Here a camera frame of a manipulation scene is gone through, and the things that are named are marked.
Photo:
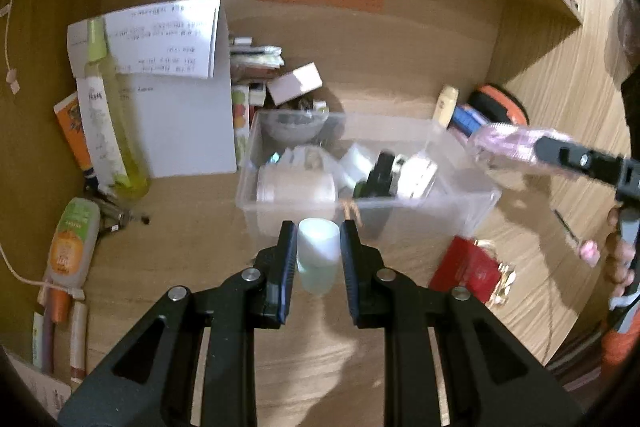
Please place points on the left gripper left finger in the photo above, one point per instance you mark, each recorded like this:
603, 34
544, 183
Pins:
192, 341

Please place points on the red pouch with gold bow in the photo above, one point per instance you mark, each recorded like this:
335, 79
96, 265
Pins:
474, 265

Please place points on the cream lotion bottle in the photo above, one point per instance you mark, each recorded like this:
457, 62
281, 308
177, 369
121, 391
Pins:
445, 106

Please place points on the white paper folder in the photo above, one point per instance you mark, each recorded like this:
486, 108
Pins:
173, 67

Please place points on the blue patchwork pencil case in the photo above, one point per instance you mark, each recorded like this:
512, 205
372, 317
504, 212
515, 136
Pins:
467, 120

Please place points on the clear plastic storage box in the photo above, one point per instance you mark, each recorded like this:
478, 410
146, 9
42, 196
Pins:
437, 190

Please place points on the metal bowl of trinkets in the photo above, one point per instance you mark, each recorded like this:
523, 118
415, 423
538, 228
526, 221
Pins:
292, 126

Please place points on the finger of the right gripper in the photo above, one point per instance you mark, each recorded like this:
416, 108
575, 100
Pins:
580, 159

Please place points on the white round jar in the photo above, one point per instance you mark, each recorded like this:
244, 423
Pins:
278, 184

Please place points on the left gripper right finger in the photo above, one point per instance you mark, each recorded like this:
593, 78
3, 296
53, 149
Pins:
447, 342

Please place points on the small white cardboard box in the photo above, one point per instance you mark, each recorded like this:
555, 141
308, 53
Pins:
299, 82

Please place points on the light blue roll-on bottle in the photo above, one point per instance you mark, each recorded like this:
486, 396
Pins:
318, 254

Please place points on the yellow-green liquid bottle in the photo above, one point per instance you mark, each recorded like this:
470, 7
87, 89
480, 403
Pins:
128, 179

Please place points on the green orange tube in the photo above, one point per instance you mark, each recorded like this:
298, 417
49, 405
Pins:
72, 246

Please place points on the black binder clips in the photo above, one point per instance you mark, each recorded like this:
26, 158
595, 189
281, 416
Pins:
115, 217

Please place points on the pink striped pouch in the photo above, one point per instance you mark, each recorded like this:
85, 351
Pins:
509, 147

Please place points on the black spray bottle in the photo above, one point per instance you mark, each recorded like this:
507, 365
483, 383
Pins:
379, 181

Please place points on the pens lying at left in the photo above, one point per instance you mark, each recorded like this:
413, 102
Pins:
65, 342

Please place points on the person's right hand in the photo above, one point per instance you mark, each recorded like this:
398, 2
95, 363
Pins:
619, 254

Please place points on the orange booklet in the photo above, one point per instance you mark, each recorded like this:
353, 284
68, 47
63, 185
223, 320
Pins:
67, 113

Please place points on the black orange round case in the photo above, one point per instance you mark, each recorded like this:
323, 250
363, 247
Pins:
498, 105

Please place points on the pink eraser pen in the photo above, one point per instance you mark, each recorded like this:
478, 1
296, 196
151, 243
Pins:
586, 249

